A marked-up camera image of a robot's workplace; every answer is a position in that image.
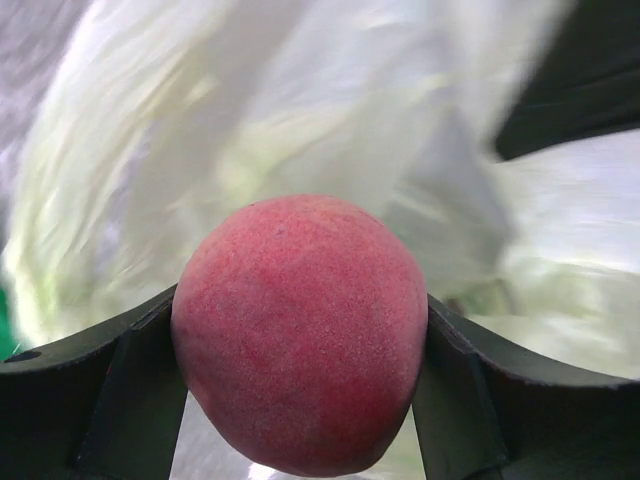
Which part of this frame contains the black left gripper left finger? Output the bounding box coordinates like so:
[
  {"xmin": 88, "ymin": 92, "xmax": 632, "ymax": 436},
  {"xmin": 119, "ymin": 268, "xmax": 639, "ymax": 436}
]
[{"xmin": 1, "ymin": 288, "xmax": 187, "ymax": 480}]

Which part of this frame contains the pink fake peach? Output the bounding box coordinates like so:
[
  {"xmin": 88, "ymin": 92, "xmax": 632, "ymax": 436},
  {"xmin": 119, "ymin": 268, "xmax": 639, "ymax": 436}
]
[{"xmin": 171, "ymin": 195, "xmax": 427, "ymax": 477}]

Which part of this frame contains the green plastic fruit tray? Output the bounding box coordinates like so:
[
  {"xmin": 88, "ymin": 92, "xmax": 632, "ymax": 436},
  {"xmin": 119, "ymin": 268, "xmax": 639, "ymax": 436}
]
[{"xmin": 0, "ymin": 289, "xmax": 16, "ymax": 360}]

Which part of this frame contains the light green plastic bag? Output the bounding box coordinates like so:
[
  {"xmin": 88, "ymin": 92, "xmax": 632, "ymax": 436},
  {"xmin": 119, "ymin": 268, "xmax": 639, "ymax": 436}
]
[{"xmin": 0, "ymin": 0, "xmax": 640, "ymax": 480}]

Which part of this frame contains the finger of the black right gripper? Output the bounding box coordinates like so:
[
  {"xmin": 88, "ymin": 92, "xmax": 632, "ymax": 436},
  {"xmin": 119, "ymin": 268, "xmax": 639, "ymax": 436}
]
[{"xmin": 494, "ymin": 0, "xmax": 639, "ymax": 161}]

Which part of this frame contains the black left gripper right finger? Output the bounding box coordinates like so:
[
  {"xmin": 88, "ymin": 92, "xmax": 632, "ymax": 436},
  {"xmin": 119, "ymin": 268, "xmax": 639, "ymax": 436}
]
[{"xmin": 413, "ymin": 298, "xmax": 639, "ymax": 480}]

